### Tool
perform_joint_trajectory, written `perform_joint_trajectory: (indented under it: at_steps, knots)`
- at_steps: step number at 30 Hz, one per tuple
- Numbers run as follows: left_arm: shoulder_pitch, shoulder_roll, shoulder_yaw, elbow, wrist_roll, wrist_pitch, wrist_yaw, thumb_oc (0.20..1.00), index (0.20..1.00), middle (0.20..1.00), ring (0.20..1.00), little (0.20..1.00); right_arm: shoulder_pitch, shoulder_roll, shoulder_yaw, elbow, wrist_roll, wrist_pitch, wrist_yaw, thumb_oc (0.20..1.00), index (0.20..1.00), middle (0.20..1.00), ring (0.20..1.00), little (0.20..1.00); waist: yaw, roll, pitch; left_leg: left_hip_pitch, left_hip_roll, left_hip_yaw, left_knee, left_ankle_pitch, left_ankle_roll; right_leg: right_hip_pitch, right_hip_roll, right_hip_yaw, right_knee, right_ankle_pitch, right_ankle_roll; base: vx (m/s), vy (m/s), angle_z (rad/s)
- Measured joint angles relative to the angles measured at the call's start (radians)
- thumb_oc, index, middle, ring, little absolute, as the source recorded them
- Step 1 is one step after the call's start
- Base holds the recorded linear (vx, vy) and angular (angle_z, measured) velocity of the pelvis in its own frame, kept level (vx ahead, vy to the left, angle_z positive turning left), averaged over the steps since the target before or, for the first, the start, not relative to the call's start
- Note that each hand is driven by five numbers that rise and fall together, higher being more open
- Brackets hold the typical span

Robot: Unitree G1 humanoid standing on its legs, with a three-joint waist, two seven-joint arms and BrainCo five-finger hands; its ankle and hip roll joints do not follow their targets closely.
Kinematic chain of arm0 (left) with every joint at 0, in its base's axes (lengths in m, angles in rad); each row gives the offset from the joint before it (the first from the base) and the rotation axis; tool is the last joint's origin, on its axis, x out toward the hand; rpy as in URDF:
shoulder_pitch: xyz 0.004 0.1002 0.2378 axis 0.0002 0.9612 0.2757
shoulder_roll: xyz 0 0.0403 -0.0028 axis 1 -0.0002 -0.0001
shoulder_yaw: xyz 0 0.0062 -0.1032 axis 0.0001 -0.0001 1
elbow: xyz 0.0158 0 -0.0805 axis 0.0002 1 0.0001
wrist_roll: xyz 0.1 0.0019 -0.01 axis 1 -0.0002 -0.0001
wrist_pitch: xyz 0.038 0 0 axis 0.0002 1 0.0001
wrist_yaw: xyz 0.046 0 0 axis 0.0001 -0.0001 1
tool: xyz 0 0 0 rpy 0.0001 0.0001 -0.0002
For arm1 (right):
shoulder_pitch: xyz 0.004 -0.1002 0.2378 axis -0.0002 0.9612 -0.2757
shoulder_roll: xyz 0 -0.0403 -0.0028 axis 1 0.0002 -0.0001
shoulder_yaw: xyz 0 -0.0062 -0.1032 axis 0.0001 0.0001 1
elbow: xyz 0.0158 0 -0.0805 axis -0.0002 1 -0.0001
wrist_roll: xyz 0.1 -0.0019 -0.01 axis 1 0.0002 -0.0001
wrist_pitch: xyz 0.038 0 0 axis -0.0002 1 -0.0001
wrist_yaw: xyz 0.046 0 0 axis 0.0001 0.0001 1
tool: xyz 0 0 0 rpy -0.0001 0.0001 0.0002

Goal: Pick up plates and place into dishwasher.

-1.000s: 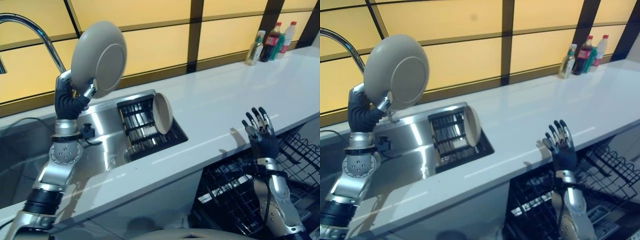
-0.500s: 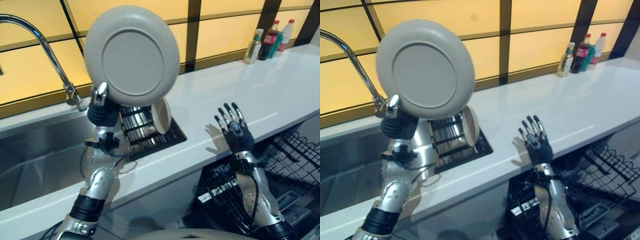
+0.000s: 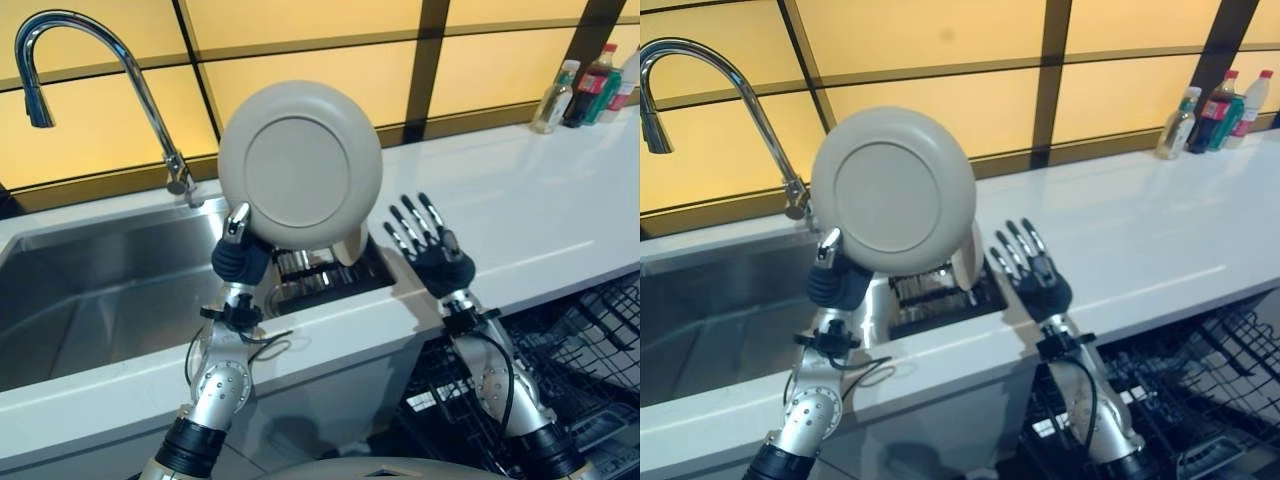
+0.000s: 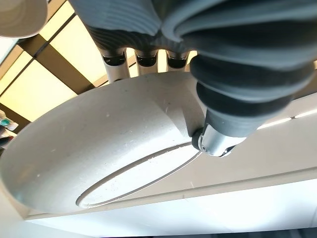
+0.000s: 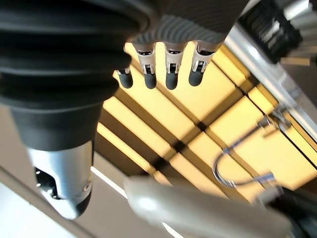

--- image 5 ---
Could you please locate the right robot hand black cloth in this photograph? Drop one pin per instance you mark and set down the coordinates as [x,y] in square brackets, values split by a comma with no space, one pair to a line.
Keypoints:
[62,74]

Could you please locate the silver metal frame rail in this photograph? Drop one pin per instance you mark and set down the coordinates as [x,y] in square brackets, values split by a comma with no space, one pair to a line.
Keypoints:
[267,74]

